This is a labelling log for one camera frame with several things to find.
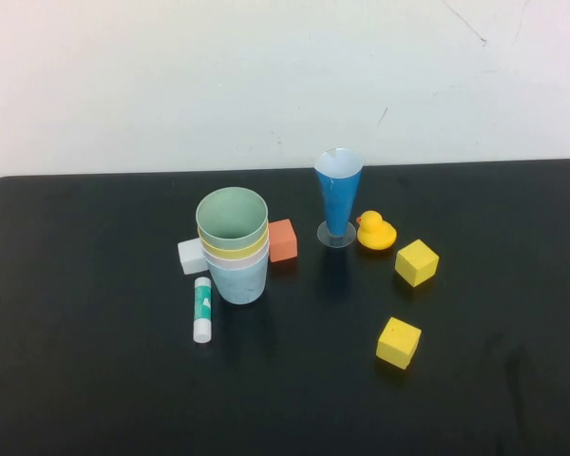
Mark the white foam cube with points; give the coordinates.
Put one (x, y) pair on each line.
(190, 256)

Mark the green white glue stick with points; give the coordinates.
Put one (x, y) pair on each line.
(202, 309)

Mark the yellow rubber duck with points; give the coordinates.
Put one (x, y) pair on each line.
(377, 235)

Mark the light blue plastic cup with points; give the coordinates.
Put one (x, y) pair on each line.
(240, 285)

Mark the orange foam cube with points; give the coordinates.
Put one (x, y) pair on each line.
(283, 242)

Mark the green plastic cup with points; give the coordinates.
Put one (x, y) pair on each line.
(230, 214)

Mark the pink plastic cup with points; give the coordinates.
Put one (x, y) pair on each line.
(218, 262)

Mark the blue cone glass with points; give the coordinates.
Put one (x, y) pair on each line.
(336, 199)

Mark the yellow foam cube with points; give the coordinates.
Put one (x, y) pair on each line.
(396, 344)
(415, 263)

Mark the yellow plastic cup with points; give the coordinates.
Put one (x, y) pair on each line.
(228, 254)

